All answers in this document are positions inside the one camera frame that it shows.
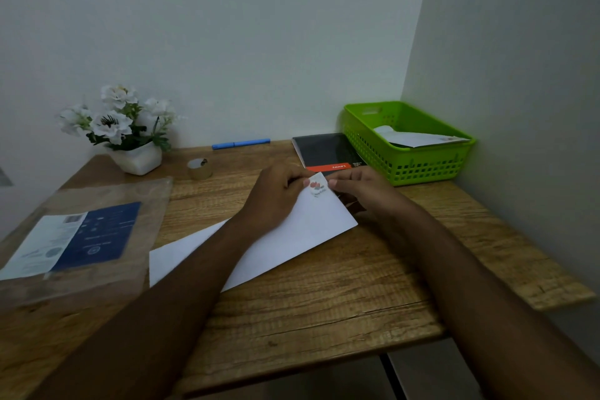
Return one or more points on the person's right hand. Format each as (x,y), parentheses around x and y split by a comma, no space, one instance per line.
(375,196)

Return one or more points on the person's left hand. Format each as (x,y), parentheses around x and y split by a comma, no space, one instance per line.
(272,200)

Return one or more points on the green plastic basket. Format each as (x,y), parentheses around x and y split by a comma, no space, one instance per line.
(408,165)

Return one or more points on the person's right forearm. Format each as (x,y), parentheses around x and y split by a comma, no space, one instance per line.
(501,320)

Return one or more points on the person's left forearm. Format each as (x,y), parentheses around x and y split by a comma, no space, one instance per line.
(140,320)

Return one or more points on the blue pen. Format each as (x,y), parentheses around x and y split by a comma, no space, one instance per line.
(241,143)

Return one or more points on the black notebook with red label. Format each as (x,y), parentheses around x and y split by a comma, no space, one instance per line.
(323,151)

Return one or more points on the clear plastic sheet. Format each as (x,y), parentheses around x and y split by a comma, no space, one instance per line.
(154,207)

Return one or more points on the white potted artificial flowers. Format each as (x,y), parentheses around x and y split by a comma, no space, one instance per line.
(136,158)

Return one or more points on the blue and white leaflet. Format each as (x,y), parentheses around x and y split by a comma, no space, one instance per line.
(94,235)

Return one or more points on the black table leg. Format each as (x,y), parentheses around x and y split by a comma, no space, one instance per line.
(393,378)

